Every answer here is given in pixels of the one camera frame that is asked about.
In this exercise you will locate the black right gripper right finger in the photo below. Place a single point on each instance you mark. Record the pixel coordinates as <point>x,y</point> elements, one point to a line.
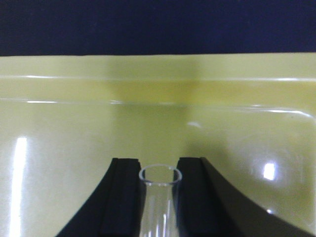
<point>210,206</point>

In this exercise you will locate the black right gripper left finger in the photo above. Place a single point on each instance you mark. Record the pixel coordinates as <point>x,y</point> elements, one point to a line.
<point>113,208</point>

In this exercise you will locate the yellow plastic tray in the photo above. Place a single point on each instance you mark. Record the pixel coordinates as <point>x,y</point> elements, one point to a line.
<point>63,118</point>

